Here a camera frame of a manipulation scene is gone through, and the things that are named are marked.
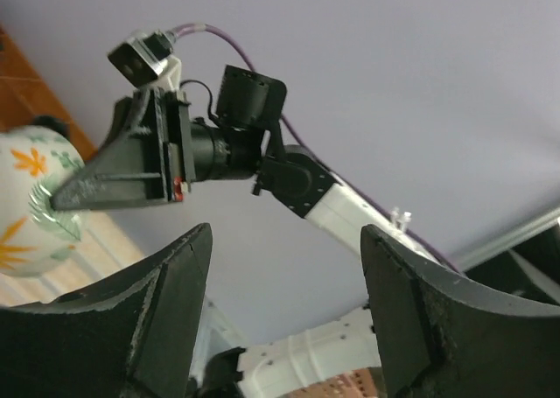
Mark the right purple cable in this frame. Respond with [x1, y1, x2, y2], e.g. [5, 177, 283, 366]
[172, 21, 465, 276]

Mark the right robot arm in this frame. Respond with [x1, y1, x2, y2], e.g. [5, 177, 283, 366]
[51, 66, 446, 397]

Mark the yellow floral bowl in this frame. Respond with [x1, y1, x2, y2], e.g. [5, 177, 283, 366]
[1, 125, 85, 277]

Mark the orange perforated basket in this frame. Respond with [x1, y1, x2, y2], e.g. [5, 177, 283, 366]
[284, 367, 388, 398]

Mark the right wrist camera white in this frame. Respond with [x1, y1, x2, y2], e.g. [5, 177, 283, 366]
[107, 30, 182, 91]

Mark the white wire dish rack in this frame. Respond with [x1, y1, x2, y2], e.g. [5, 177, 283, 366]
[1, 213, 144, 306]

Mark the wooden compartment tray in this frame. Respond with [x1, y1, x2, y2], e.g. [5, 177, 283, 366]
[1, 29, 96, 159]

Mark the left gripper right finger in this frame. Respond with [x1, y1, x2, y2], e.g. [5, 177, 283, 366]
[360, 225, 559, 397]

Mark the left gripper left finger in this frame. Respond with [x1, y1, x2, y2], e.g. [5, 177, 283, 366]
[1, 223, 213, 397]

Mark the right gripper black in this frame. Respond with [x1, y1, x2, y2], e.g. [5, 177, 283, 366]
[50, 89, 195, 211]

